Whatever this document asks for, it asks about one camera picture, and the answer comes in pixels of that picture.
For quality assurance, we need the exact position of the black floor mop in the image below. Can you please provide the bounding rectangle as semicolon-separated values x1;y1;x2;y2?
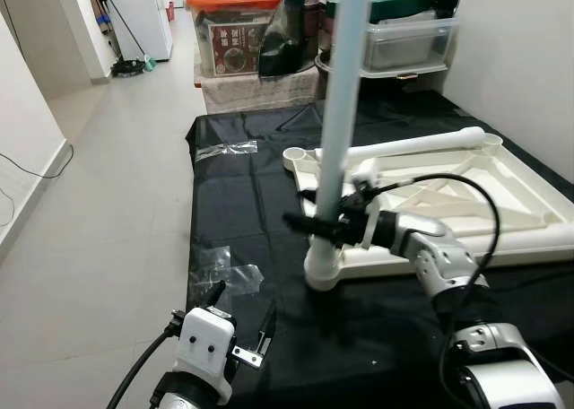
99;0;158;78

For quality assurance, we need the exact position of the beige stone bench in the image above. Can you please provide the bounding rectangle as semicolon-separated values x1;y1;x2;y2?
199;68;324;114

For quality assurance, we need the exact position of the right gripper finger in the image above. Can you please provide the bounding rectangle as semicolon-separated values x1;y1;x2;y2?
283;212;340;239

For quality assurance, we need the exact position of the black wok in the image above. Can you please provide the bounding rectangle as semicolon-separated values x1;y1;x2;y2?
314;50;440;91

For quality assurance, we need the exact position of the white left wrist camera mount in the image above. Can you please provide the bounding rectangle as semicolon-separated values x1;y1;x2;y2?
175;306;236;401

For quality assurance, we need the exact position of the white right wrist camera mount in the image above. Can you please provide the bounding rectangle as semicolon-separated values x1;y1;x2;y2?
345;158;383;248

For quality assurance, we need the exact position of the white chest freezer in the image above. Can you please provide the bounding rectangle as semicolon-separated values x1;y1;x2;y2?
108;0;173;65

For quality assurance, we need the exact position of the black plastic bag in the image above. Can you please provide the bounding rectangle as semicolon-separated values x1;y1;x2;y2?
258;0;328;76

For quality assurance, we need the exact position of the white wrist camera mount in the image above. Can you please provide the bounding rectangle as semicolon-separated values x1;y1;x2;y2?
175;306;236;401
345;158;383;248

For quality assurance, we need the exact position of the clear tape strip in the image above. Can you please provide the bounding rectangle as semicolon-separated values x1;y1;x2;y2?
196;140;259;163

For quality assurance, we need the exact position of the clear plastic storage box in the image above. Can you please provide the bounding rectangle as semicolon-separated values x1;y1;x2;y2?
363;16;460;71

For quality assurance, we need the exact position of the clear tape cross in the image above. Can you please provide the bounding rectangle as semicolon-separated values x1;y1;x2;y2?
190;246;265;293

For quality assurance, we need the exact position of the black tablecloth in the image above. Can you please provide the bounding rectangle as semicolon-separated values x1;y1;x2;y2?
184;91;574;409

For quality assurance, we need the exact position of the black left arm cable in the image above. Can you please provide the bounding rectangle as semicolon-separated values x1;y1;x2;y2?
106;310;185;409

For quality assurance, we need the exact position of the green plastic lid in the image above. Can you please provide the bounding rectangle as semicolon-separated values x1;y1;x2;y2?
325;0;463;22

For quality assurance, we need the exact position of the orange lid storage box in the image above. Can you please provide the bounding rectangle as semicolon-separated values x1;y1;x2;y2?
184;0;288;78

